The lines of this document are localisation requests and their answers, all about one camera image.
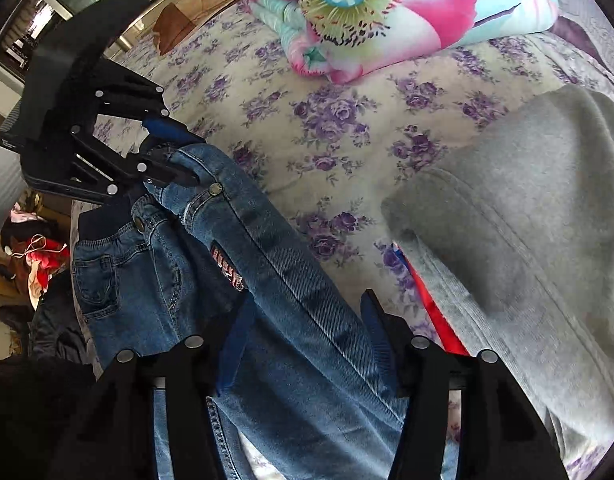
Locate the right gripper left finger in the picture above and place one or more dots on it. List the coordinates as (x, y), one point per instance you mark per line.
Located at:
(112, 434)

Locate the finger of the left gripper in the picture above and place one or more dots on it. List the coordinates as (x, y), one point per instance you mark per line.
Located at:
(167, 172)
(166, 130)

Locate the blue denim jeans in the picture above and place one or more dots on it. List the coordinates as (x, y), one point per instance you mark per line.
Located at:
(298, 380)

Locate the clothes pile on floor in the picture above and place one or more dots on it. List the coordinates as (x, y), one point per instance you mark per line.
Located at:
(36, 261)

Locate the folded red blue garment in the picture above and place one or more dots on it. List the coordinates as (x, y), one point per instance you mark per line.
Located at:
(447, 336)

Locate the purple floral bed sheet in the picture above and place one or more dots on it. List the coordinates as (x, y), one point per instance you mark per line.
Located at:
(293, 172)

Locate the folded floral quilt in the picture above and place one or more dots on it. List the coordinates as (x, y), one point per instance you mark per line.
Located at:
(344, 40)

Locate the folded grey garment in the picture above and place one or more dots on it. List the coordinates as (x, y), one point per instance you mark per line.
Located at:
(513, 236)

